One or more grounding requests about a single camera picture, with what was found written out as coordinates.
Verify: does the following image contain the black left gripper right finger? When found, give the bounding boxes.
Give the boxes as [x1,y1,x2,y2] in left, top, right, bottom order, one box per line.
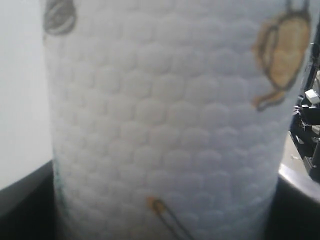
[264,164,320,240]

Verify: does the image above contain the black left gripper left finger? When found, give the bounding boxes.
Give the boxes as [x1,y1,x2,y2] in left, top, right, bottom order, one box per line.
[0,160,59,240]

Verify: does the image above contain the white printed paper towel roll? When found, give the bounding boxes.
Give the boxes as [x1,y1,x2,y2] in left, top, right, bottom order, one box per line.
[40,0,320,240]

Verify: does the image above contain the dark robot equipment in background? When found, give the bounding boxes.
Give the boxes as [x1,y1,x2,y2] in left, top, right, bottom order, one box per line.
[289,33,320,182]

